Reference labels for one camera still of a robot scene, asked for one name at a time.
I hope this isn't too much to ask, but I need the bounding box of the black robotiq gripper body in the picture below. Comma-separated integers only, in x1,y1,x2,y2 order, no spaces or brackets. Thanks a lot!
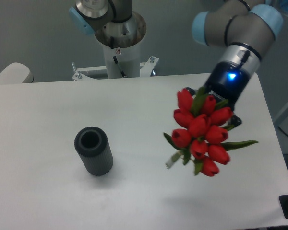
204,61,250,111

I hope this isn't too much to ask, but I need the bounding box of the red tulip bouquet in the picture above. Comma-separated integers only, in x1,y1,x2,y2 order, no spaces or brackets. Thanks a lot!
163,87,256,177

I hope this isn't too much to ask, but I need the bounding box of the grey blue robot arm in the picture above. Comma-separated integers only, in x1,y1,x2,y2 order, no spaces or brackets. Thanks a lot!
69,0,283,109

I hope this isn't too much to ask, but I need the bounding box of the dark grey ribbed vase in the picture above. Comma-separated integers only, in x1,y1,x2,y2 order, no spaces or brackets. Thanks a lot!
74,126,114,176

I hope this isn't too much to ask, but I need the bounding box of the white chair armrest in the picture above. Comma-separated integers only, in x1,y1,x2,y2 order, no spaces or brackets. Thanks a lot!
0,62,34,85

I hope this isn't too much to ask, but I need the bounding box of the white pedestal base bracket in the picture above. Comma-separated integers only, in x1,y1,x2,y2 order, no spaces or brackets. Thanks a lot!
72,56,159,81

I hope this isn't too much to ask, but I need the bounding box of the black cable on pedestal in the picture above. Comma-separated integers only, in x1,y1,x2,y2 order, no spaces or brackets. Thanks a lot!
109,36,127,78

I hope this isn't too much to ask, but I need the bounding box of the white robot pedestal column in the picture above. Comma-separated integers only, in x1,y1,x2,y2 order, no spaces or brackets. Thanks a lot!
95,11,146,68

